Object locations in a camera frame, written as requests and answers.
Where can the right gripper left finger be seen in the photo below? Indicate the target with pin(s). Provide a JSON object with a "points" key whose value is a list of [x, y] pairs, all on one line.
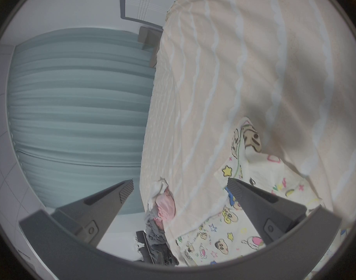
{"points": [[99, 211]]}

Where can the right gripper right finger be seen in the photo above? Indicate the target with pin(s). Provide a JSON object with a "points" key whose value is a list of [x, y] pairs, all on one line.
{"points": [[262, 208]]}

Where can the white printed pyjama top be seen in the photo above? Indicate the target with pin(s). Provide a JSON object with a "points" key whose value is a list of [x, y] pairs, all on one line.
{"points": [[253, 168]]}

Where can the pile of clothes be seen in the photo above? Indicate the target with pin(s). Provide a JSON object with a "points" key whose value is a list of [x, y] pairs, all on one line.
{"points": [[164, 206]]}

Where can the blue-green curtain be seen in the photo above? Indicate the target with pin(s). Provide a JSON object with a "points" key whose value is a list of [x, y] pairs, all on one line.
{"points": [[78, 98], [78, 182]]}

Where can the black chest of drawers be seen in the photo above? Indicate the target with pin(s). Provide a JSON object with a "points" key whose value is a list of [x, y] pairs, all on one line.
{"points": [[144, 248]]}

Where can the bed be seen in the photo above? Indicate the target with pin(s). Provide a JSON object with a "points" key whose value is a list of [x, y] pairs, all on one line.
{"points": [[253, 68]]}

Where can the grey bedside table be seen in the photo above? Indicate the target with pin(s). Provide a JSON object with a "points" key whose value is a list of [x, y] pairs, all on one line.
{"points": [[147, 36]]}

